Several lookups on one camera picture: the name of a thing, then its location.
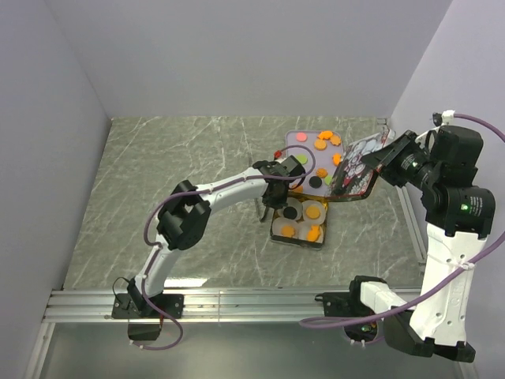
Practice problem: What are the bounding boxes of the black sandwich cookie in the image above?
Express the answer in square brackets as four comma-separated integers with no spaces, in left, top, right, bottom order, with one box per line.
[282,206,299,220]
[309,176,323,189]

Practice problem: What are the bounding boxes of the gold cookie tin base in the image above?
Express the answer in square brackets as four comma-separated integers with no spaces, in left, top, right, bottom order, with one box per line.
[270,193,329,250]

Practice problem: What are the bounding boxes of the black sandwich cookie on tray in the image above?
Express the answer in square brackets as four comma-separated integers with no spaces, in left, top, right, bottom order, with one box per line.
[309,176,323,189]

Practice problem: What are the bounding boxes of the white paper cup front-right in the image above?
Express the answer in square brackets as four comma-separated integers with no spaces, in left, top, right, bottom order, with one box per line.
[297,221,324,243]

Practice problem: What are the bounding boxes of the gold tin lid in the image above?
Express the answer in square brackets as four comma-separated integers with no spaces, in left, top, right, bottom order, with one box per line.
[325,127,395,202]

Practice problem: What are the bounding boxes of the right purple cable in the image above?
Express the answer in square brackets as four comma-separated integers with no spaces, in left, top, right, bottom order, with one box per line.
[298,112,505,347]

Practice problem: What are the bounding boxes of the purple cable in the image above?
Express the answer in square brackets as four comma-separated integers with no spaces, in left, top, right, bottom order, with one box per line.
[298,112,505,347]
[140,144,316,350]

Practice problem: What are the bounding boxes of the metal tongs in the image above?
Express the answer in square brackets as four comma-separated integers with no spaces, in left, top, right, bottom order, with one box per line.
[254,198,271,223]

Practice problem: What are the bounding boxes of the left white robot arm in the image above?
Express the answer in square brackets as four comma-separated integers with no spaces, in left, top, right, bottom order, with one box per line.
[111,156,310,319]

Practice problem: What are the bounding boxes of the white paper cup front-left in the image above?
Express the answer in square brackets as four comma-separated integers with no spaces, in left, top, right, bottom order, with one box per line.
[271,217,298,238]

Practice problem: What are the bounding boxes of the orange pumpkin cookie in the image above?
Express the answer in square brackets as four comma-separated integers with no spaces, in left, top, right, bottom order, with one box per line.
[332,153,342,167]
[307,225,320,242]

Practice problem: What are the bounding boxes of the orange swirl cookie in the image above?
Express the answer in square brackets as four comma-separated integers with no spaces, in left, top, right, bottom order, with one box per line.
[316,168,328,179]

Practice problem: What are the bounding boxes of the orange round cookie top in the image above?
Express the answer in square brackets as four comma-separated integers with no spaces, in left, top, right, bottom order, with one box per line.
[314,138,327,151]

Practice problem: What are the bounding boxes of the lavender plastic tray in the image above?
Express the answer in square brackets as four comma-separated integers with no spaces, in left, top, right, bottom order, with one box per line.
[286,130,344,197]

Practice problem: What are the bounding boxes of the orange round dotted cookie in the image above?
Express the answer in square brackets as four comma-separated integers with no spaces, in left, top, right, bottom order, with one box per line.
[305,205,321,220]

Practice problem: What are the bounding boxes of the pink round cookie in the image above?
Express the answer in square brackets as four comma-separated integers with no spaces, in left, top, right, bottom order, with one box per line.
[296,133,307,142]

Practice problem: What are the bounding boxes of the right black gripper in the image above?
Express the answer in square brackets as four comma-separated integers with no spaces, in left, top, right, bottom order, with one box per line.
[361,129,441,189]

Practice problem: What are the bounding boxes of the green round cookie left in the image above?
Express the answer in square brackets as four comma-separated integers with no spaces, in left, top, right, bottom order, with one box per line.
[297,155,308,164]

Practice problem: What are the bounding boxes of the aluminium rail frame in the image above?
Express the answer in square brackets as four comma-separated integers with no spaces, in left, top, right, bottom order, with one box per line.
[23,116,473,379]

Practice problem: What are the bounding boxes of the orange fish cookie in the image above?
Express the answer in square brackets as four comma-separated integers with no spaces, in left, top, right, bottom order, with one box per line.
[318,130,334,141]

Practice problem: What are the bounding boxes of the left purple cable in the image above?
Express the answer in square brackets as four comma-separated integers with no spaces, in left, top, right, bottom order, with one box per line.
[140,144,316,350]

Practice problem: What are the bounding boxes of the white paper cup back-right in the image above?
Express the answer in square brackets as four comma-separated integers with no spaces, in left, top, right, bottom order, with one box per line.
[301,200,327,224]

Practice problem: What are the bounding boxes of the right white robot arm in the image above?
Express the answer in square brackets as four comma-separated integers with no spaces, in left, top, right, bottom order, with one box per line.
[318,126,496,363]

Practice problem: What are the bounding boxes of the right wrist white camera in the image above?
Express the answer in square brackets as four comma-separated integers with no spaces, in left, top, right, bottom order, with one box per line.
[415,110,455,145]

